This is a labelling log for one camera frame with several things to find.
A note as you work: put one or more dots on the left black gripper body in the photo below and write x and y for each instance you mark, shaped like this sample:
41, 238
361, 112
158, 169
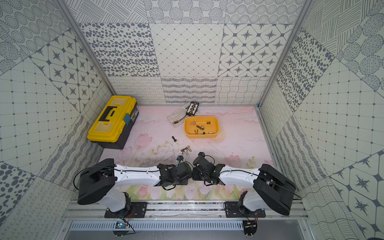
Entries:
186, 169

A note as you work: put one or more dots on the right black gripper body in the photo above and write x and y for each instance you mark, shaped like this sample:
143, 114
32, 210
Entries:
197, 176

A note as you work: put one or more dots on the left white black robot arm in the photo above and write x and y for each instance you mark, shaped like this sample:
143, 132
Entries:
98, 184

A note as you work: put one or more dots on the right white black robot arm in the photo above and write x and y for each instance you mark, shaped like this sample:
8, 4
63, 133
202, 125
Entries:
270, 187

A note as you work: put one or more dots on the yellow plastic storage tray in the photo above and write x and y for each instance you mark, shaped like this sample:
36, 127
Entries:
201, 121

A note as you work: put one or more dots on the yellow plastic toolbox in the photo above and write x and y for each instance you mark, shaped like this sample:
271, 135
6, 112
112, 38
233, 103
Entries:
113, 126

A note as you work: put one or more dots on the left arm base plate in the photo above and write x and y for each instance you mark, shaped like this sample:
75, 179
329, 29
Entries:
137, 210

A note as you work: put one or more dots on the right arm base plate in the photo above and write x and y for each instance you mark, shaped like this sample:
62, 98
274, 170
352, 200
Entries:
232, 210

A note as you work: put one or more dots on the clear plastic bag with cable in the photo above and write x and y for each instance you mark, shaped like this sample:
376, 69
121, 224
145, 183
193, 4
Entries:
177, 117

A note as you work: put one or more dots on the aluminium front rail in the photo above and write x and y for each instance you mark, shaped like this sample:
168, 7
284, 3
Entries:
180, 210

